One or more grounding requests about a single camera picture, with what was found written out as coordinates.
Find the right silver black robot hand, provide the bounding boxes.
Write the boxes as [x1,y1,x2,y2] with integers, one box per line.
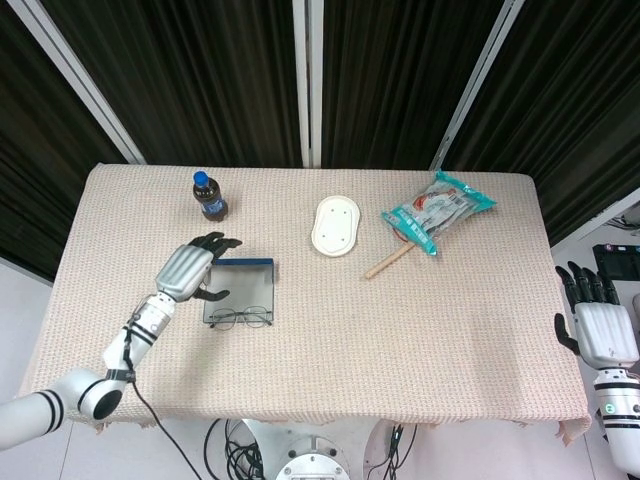
[553,260,640,370]

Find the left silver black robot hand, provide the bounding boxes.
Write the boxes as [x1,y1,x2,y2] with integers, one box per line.
[154,231,245,304]

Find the dark blue rectangular box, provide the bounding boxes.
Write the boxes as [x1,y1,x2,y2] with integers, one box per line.
[202,257,278,329]

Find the thin-framed eyeglasses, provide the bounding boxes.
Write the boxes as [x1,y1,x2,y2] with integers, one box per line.
[207,306,275,330]

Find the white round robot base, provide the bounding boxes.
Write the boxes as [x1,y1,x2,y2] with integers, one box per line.
[239,417,391,480]

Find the black electronic device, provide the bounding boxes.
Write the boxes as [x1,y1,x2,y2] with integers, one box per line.
[592,243,640,281]

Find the cola bottle with blue cap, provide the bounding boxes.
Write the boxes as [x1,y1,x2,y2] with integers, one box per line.
[191,170,229,223]

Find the white oval plastic tray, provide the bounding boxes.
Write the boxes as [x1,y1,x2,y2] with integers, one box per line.
[310,195,363,258]

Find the beige waffle tablecloth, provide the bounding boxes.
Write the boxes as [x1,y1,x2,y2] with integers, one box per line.
[19,162,592,449]

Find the black pleated curtain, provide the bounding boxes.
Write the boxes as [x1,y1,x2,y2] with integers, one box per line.
[0,0,640,284]

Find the teal snack bag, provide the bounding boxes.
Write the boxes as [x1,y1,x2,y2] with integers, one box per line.
[380,169,498,258]

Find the white metal frame post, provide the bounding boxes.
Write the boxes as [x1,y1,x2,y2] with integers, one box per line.
[292,0,325,169]
[428,0,526,170]
[549,187,640,249]
[19,0,147,165]

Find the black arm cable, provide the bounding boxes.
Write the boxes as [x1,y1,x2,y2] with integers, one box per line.
[122,313,207,480]

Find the black floor cable bundle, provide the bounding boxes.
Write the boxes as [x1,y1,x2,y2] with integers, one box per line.
[204,417,266,480]

